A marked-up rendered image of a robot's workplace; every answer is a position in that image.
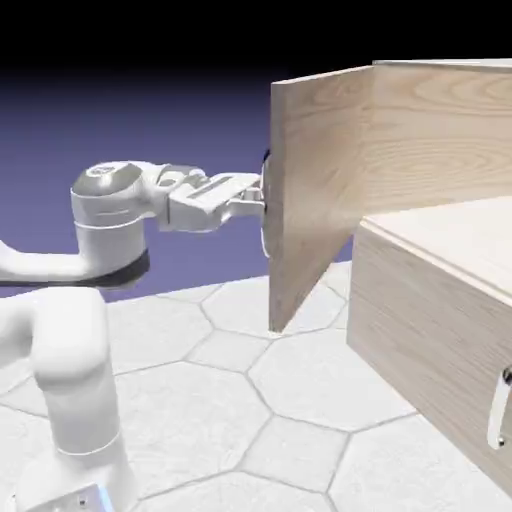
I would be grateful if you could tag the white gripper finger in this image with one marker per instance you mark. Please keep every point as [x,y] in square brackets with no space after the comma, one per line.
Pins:
[250,193]
[244,207]

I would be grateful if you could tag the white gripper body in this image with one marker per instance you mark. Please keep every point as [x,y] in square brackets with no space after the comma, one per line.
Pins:
[200,208]

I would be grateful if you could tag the light wood cabinet door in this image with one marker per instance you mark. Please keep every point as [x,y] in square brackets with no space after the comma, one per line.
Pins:
[424,340]
[320,192]

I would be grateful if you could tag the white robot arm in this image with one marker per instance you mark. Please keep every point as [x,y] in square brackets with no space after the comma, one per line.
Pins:
[91,224]

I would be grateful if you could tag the light wood cabinet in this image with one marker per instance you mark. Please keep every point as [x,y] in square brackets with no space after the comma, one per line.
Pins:
[436,132]

